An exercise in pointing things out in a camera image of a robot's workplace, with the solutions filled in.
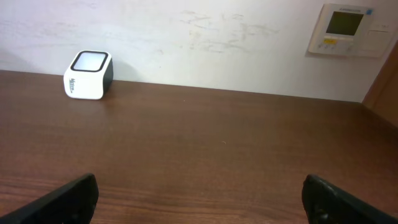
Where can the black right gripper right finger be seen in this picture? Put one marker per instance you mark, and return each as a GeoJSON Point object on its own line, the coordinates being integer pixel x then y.
{"type": "Point", "coordinates": [324, 202]}

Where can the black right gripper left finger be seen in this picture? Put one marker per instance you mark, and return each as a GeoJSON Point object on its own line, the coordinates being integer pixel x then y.
{"type": "Point", "coordinates": [74, 203]}

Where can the brown wooden door frame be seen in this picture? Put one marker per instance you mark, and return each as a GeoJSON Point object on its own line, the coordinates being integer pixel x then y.
{"type": "Point", "coordinates": [381, 98]}

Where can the white black barcode scanner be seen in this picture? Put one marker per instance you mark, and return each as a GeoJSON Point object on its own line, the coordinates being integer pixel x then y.
{"type": "Point", "coordinates": [89, 76]}

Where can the beige wall control panel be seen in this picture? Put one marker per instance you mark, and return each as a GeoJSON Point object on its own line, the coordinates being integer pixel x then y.
{"type": "Point", "coordinates": [347, 30]}

